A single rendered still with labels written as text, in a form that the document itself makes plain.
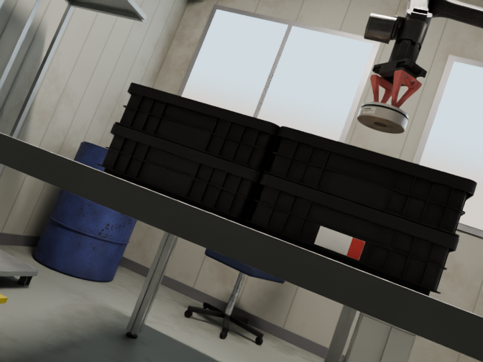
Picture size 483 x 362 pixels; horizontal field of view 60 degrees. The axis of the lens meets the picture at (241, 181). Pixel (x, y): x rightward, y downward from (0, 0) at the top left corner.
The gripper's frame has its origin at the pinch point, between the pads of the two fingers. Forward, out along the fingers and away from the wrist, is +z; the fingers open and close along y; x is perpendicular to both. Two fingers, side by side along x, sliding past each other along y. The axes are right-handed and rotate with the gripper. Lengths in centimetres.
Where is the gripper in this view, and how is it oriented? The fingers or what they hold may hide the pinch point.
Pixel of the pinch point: (386, 106)
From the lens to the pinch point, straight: 98.8
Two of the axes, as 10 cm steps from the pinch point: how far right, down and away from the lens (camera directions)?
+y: 4.4, 1.0, -8.9
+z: -3.5, 9.4, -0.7
